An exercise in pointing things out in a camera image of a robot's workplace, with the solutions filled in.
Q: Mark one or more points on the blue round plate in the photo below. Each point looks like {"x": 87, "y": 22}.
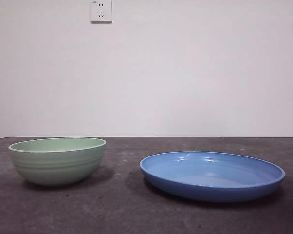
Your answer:
{"x": 209, "y": 190}

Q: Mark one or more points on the pale green ribbed bowl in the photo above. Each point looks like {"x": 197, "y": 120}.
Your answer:
{"x": 56, "y": 170}

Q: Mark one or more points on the white wall socket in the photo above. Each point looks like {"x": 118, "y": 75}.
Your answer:
{"x": 101, "y": 14}

